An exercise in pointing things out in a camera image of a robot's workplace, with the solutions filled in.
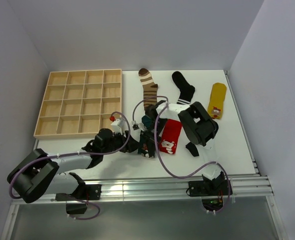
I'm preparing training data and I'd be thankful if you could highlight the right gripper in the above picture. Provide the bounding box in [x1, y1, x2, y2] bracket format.
[140, 118, 169, 157]

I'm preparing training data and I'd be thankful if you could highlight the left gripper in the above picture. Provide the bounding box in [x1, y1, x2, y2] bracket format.
[101, 129, 142, 155]

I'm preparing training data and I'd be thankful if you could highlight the dark teal sock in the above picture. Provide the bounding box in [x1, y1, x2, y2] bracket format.
[137, 115, 156, 158]

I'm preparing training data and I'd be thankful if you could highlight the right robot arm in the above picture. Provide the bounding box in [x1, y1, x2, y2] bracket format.
[138, 100, 232, 197]

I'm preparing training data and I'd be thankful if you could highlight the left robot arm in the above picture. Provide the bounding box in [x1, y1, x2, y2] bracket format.
[7, 128, 139, 203]

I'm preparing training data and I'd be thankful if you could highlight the red sock with white bear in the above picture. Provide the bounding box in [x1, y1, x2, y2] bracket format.
[159, 119, 182, 155]

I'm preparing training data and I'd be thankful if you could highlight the plain black sock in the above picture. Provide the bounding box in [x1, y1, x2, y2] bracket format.
[185, 142, 200, 157]

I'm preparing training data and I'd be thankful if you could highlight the brown striped sock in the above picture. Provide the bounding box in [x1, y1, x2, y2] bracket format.
[138, 68, 158, 110]

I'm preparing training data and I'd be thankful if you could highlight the black sock with white stripes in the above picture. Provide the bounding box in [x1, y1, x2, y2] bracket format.
[171, 71, 195, 105]

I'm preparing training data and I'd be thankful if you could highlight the wooden compartment tray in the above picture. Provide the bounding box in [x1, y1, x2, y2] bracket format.
[34, 69, 122, 140]

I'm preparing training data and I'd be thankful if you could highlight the yellow sock with cartoon face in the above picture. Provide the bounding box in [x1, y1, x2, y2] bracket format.
[207, 82, 227, 119]

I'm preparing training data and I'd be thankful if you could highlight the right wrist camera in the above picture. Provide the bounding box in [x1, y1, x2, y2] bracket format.
[131, 120, 140, 131]

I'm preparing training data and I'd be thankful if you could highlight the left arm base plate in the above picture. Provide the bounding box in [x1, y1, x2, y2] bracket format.
[55, 184, 102, 201]

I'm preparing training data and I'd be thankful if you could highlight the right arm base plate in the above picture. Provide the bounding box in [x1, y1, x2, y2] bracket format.
[186, 179, 233, 197]

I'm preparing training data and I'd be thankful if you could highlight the aluminium mounting rail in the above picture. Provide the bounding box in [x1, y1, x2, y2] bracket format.
[11, 172, 275, 205]

